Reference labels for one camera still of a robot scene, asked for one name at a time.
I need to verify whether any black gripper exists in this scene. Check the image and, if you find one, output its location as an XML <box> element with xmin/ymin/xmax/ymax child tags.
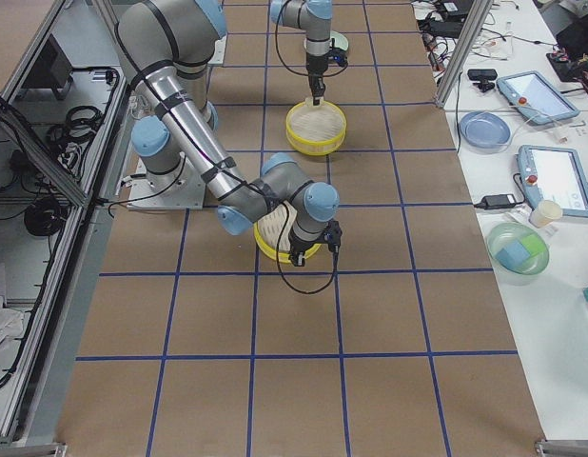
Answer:
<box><xmin>306</xmin><ymin>53</ymin><xmax>328</xmax><ymax>98</ymax></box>
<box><xmin>288</xmin><ymin>229</ymin><xmax>323</xmax><ymax>267</ymax></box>

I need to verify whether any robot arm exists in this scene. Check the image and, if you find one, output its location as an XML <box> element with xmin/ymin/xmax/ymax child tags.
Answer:
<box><xmin>114</xmin><ymin>1</ymin><xmax>342</xmax><ymax>267</ymax></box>
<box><xmin>269</xmin><ymin>0</ymin><xmax>333</xmax><ymax>106</ymax></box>

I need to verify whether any yellow rimmed steamer basket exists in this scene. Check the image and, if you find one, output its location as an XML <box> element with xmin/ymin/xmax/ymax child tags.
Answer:
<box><xmin>285</xmin><ymin>98</ymin><xmax>347</xmax><ymax>156</ymax></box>

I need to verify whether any mint green plate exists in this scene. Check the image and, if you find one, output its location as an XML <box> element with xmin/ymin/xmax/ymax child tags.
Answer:
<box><xmin>330</xmin><ymin>30</ymin><xmax>349</xmax><ymax>52</ymax></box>

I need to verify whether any black webcam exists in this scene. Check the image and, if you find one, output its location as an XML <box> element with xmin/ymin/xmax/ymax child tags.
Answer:
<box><xmin>467</xmin><ymin>69</ymin><xmax>498</xmax><ymax>93</ymax></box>

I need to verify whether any blue plate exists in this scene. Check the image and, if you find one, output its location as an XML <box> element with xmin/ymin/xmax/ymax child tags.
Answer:
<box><xmin>459</xmin><ymin>111</ymin><xmax>511</xmax><ymax>152</ymax></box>

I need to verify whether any black power adapter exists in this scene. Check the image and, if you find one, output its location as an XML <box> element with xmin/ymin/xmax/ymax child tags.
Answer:
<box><xmin>475</xmin><ymin>194</ymin><xmax>519</xmax><ymax>210</ymax></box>

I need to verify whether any upper teach pendant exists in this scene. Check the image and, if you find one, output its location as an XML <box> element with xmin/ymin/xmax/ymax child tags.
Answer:
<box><xmin>496</xmin><ymin>70</ymin><xmax>579</xmax><ymax>125</ymax></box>

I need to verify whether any teach pendant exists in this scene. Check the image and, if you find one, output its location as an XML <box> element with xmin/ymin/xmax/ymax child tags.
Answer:
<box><xmin>517</xmin><ymin>145</ymin><xmax>588</xmax><ymax>218</ymax></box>
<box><xmin>496</xmin><ymin>70</ymin><xmax>579</xmax><ymax>125</ymax></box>

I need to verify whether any green bowl with sponges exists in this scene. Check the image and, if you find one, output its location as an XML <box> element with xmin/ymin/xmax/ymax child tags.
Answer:
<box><xmin>485</xmin><ymin>222</ymin><xmax>550</xmax><ymax>285</ymax></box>

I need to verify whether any lower teach pendant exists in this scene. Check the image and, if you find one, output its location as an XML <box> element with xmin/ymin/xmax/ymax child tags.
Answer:
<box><xmin>517</xmin><ymin>145</ymin><xmax>588</xmax><ymax>218</ymax></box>

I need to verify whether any paper cup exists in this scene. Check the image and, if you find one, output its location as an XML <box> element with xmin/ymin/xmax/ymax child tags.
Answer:
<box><xmin>528</xmin><ymin>200</ymin><xmax>563</xmax><ymax>229</ymax></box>

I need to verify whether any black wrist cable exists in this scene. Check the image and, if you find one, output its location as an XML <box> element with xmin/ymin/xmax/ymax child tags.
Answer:
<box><xmin>274</xmin><ymin>197</ymin><xmax>345</xmax><ymax>296</ymax></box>
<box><xmin>273</xmin><ymin>0</ymin><xmax>348</xmax><ymax>77</ymax></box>

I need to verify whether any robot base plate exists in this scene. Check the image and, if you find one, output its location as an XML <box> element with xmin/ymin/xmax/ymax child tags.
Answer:
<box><xmin>127</xmin><ymin>158</ymin><xmax>206</xmax><ymax>210</ymax></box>

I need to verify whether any aluminium frame post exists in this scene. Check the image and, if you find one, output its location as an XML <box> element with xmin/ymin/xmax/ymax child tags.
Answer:
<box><xmin>435</xmin><ymin>0</ymin><xmax>493</xmax><ymax>109</ymax></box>

